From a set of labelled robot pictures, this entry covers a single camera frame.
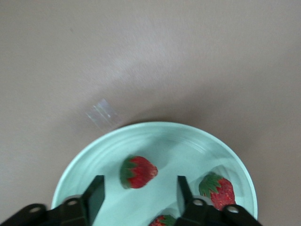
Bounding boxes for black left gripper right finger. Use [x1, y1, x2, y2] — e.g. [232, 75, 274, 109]
[175, 175, 262, 226]

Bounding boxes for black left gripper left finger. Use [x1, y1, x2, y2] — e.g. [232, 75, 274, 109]
[0, 175, 105, 226]

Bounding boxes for red strawberry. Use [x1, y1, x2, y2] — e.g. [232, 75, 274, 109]
[198, 173, 237, 211]
[148, 214, 177, 226]
[119, 155, 158, 190]

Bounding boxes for light green round plate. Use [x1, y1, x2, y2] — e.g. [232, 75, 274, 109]
[51, 121, 258, 226]

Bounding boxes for clear tape piece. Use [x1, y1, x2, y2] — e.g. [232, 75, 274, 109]
[86, 98, 119, 129]

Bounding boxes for brown table cover sheet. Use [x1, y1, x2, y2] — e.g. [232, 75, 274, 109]
[0, 0, 301, 226]

